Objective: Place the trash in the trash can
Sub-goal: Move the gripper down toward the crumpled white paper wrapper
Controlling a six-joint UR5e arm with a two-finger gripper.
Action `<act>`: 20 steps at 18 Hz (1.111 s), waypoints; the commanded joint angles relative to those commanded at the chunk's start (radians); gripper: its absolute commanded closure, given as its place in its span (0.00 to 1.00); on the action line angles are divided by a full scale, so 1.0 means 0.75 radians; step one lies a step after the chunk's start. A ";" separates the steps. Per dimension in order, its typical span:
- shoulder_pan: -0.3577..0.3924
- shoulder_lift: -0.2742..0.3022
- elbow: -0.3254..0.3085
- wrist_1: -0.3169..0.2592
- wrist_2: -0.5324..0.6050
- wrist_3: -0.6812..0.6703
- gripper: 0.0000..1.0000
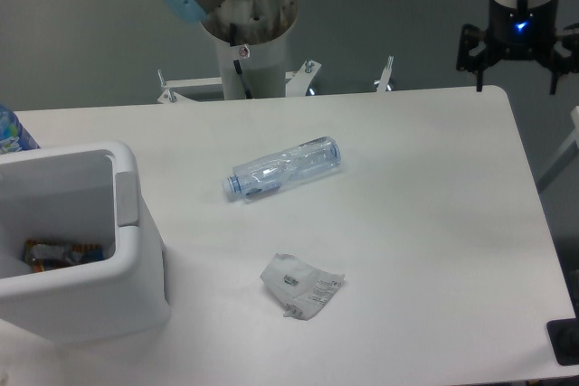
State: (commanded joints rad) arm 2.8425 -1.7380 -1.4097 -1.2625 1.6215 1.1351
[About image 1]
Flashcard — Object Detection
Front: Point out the black table clamp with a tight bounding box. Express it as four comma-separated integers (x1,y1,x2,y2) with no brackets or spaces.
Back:
546,318,578,366

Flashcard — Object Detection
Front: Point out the orange silver snack wrapper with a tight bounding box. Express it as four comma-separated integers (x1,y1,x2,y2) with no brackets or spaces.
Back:
24,240,105,272

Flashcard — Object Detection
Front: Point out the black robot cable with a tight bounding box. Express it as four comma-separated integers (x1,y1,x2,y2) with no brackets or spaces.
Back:
228,23,254,99

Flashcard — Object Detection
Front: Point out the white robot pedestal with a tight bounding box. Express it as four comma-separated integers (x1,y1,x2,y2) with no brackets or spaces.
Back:
202,0,298,100

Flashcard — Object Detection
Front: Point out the white pedestal base frame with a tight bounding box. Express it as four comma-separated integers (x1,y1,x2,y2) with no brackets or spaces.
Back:
157,55,394,104

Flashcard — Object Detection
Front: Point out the crushed clear plastic bottle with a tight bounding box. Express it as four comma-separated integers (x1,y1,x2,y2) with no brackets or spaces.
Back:
222,136,341,202

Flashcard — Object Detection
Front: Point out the white trash can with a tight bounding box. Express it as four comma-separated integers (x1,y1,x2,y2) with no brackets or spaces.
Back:
1,141,171,344

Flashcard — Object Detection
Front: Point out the white frame at right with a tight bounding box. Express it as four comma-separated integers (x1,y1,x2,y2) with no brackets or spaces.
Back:
536,107,578,194

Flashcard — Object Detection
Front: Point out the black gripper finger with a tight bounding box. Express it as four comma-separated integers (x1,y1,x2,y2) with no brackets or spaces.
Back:
536,23,578,95
456,24,502,92

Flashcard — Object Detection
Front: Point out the white paper wrapper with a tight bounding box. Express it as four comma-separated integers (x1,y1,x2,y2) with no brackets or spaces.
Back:
260,254,345,321

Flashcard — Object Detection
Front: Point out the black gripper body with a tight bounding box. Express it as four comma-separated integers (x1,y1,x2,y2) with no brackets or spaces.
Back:
485,0,559,61

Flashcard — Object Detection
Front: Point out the blue labelled bottle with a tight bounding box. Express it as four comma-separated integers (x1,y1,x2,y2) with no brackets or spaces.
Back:
0,105,41,155

